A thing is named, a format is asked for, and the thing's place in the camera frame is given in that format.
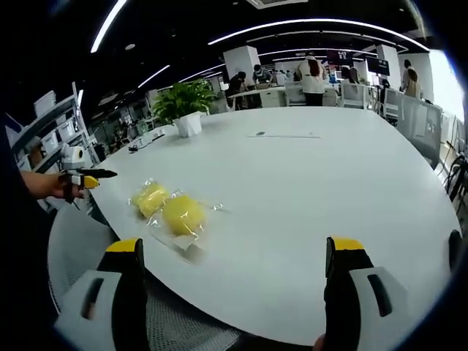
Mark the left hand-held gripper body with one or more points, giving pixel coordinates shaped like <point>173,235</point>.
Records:
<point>75,155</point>

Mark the person's right hand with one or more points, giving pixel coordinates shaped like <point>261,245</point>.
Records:
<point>321,343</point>

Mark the long ceiling light strip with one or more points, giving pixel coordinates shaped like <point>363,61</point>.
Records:
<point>314,25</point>

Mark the metal storage shelf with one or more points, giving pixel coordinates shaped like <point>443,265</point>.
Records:
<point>55,128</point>

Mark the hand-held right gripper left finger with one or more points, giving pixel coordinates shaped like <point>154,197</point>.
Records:
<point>126,292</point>

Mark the black chair armrest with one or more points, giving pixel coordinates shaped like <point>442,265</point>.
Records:
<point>455,248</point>

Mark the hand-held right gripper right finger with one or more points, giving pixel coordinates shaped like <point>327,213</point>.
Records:
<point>343,289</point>

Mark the green potted plant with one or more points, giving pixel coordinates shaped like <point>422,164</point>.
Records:
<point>183,100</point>

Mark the yellow silicone block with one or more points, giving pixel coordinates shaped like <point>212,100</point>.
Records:
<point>150,199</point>
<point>184,215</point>

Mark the person's left hand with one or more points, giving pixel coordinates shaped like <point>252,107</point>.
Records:
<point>49,186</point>

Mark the grey mesh office chair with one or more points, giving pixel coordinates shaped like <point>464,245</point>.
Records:
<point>80,237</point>

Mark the white background desk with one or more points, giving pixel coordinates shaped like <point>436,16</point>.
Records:
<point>263,96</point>

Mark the black chair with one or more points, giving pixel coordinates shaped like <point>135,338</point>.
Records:
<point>457,179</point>

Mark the short ceiling light strip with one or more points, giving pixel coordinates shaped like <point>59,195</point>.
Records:
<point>108,27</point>

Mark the dark wall screen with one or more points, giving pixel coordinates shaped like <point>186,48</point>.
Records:
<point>339,57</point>

